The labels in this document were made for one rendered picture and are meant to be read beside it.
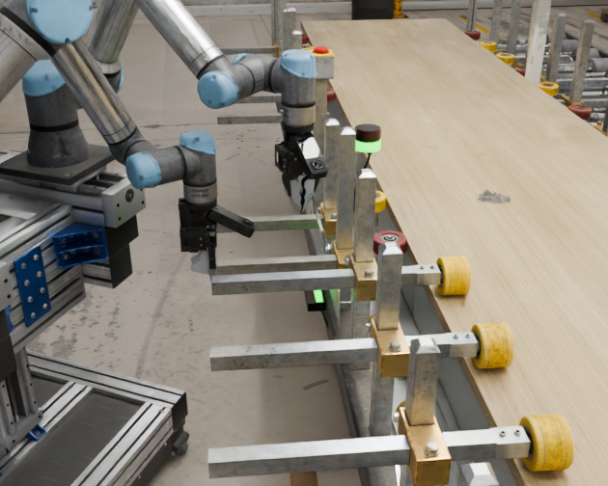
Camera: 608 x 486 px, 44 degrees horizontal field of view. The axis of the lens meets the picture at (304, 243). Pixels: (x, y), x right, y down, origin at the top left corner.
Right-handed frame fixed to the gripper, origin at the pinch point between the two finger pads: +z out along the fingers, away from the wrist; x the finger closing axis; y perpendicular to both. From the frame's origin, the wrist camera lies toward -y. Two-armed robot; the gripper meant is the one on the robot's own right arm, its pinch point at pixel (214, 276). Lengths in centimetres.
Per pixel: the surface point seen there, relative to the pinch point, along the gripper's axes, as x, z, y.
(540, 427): 76, -15, -48
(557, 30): -144, -26, -139
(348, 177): -2.2, -23.0, -31.7
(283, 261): 1.0, -3.6, -16.2
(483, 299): 29, -8, -56
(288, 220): -23.5, -2.7, -19.3
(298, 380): -65, 82, -26
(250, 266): 1.5, -2.9, -8.4
